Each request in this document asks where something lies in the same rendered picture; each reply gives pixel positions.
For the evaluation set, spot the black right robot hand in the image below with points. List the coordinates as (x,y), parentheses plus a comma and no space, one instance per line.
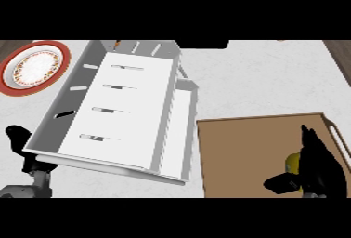
(321,167)

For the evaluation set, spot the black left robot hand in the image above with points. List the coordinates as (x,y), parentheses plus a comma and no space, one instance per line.
(25,148)

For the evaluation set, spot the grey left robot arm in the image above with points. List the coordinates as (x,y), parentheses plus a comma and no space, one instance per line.
(29,187)

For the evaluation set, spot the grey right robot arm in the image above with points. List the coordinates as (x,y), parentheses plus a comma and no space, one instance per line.
(317,195)

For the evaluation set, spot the yellow lemon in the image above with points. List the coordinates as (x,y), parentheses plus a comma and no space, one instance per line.
(293,162)

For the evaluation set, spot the brown wooden tray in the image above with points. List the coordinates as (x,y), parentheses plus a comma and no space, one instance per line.
(247,152)

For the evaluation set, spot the white tiered basket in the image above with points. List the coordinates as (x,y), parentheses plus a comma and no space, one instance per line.
(123,111)

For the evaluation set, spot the red rimmed patterned plate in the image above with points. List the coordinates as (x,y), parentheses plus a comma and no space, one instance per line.
(35,67)

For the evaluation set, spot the black appliance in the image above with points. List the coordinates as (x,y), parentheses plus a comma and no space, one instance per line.
(203,44)

